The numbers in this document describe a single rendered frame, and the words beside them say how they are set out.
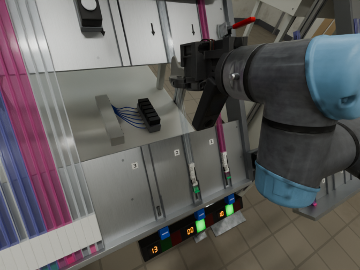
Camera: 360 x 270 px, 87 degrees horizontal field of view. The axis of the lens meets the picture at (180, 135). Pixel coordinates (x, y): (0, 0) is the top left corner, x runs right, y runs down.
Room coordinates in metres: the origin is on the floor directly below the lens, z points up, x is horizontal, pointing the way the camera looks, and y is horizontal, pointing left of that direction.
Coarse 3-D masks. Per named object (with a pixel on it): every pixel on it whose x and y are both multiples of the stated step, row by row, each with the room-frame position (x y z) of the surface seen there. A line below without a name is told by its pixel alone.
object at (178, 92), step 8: (160, 0) 0.50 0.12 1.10; (160, 8) 0.49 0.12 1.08; (168, 16) 0.49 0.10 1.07; (168, 24) 0.47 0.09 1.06; (168, 32) 0.46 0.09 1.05; (168, 40) 0.45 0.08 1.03; (168, 48) 0.44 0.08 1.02; (176, 88) 0.39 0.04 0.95; (176, 96) 0.39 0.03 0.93; (184, 112) 0.37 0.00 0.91; (184, 120) 0.35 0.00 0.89; (184, 128) 0.34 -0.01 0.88; (184, 136) 0.33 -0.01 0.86; (184, 144) 0.32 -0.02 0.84; (192, 160) 0.30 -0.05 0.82
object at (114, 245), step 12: (216, 192) 0.28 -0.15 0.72; (228, 192) 0.29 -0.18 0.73; (192, 204) 0.23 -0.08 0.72; (204, 204) 0.23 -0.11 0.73; (168, 216) 0.18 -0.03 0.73; (180, 216) 0.18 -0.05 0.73; (144, 228) 0.14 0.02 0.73; (156, 228) 0.14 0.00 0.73; (120, 240) 0.10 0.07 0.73; (132, 240) 0.11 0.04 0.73; (96, 252) 0.07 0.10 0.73; (108, 252) 0.07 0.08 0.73; (72, 264) 0.04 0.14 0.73; (84, 264) 0.04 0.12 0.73
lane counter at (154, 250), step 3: (156, 243) 0.13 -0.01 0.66; (150, 246) 0.12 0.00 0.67; (153, 246) 0.12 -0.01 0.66; (156, 246) 0.12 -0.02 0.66; (147, 249) 0.11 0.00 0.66; (150, 249) 0.11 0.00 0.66; (153, 249) 0.12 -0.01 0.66; (156, 249) 0.12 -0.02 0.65; (159, 249) 0.12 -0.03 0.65; (150, 252) 0.11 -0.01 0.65; (153, 252) 0.11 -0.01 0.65; (156, 252) 0.11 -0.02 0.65; (159, 252) 0.11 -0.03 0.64; (150, 255) 0.10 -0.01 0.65; (153, 255) 0.11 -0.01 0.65
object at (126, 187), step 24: (168, 144) 0.30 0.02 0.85; (192, 144) 0.34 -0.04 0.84; (216, 144) 0.37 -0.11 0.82; (240, 144) 0.42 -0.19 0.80; (96, 168) 0.19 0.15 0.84; (120, 168) 0.21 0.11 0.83; (144, 168) 0.24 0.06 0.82; (168, 168) 0.26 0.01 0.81; (216, 168) 0.33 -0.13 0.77; (240, 168) 0.37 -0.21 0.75; (96, 192) 0.16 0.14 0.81; (120, 192) 0.18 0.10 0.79; (144, 192) 0.20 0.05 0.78; (168, 192) 0.22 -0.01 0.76; (192, 192) 0.25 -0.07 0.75; (96, 216) 0.12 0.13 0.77; (120, 216) 0.14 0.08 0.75; (144, 216) 0.16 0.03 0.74
